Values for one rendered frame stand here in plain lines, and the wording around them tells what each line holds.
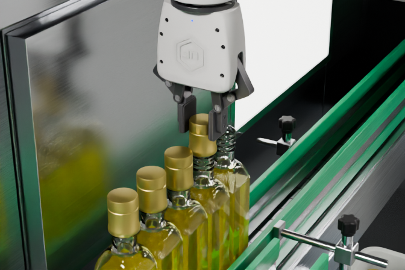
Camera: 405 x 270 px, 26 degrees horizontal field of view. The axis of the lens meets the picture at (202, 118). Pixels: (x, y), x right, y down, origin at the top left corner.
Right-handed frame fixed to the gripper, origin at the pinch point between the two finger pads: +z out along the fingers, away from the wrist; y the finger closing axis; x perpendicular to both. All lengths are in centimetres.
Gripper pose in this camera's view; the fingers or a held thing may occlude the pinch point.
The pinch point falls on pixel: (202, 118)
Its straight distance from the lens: 107.8
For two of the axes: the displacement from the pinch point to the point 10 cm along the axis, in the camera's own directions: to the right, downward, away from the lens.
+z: 0.0, 9.0, 4.4
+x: 5.0, -3.8, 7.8
